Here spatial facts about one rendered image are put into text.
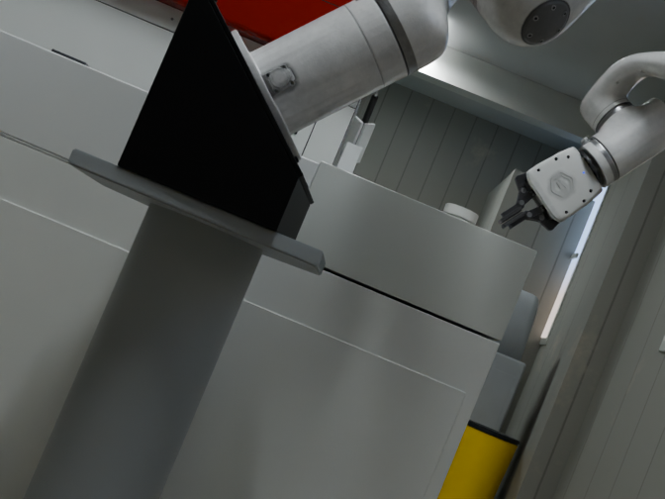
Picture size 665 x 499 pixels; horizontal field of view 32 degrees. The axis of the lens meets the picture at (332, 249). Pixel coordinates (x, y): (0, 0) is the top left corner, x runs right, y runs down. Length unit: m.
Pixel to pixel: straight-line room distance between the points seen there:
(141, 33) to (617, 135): 1.00
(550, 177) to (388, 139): 8.14
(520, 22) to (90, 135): 0.66
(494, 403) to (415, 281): 5.46
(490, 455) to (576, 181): 4.61
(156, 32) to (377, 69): 0.99
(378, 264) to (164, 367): 0.42
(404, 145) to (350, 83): 8.56
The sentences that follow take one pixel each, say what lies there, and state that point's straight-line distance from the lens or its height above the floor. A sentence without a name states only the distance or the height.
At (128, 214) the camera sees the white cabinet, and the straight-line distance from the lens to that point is 1.75.
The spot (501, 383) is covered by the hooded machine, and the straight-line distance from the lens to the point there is 7.18.
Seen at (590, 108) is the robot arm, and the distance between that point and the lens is 2.02.
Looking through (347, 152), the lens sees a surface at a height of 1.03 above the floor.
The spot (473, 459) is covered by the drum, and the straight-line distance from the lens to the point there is 6.48.
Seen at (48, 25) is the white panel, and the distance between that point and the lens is 2.47.
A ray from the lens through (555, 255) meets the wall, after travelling 8.56.
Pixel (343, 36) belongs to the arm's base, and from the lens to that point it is 1.50.
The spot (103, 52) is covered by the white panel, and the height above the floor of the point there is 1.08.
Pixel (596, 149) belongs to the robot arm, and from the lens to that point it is 1.96.
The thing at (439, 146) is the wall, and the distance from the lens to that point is 10.09.
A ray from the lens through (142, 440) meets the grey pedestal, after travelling 1.47.
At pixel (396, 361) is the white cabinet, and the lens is 1.73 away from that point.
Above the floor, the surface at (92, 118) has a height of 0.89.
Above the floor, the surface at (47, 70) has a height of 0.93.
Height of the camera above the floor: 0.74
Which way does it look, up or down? 4 degrees up
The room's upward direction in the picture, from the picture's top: 23 degrees clockwise
